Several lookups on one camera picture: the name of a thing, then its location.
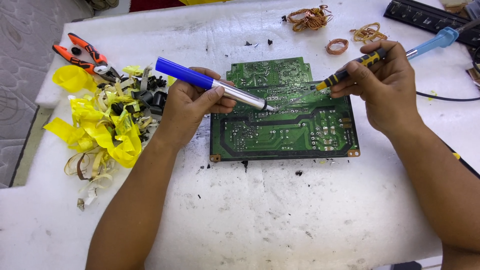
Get person's left hand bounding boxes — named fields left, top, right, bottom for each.
left=159, top=67, right=237, bottom=151

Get person's right hand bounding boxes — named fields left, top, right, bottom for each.
left=329, top=40, right=425, bottom=136

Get blue and silver desoldering pump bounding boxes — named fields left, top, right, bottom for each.
left=155, top=56, right=276, bottom=112

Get yellow and black screwdriver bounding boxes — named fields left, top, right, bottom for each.
left=275, top=47, right=388, bottom=113

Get heap of yellow tape scraps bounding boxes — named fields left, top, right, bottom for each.
left=43, top=64, right=178, bottom=211

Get long black plastic panel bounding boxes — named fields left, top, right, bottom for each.
left=383, top=0, right=480, bottom=48

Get small green circuit board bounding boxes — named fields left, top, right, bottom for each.
left=226, top=56, right=314, bottom=89

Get large green circuit board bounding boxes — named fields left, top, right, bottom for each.
left=209, top=80, right=361, bottom=163

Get black strip with yellow mark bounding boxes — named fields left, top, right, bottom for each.
left=445, top=144, right=480, bottom=180

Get red cloth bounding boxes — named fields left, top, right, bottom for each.
left=129, top=0, right=187, bottom=13

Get yellow cloth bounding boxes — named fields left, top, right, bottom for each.
left=178, top=0, right=226, bottom=6

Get orange and black pliers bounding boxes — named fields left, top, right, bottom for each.
left=52, top=32, right=122, bottom=83

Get white foam sheet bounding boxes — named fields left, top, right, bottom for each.
left=0, top=0, right=480, bottom=270

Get beige cloth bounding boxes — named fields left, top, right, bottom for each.
left=85, top=0, right=120, bottom=11

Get grey patterned mat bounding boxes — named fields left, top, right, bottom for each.
left=0, top=0, right=95, bottom=189

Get yellowish wire coil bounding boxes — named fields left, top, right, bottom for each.
left=349, top=22, right=389, bottom=44

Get black cable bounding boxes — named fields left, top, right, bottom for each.
left=415, top=91, right=480, bottom=103

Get small copper wire coil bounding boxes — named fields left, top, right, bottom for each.
left=325, top=38, right=350, bottom=56

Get blue handled soldering iron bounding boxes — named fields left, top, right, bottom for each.
left=406, top=17, right=480, bottom=61

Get tangled copper wire bundle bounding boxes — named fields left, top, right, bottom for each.
left=282, top=4, right=334, bottom=33

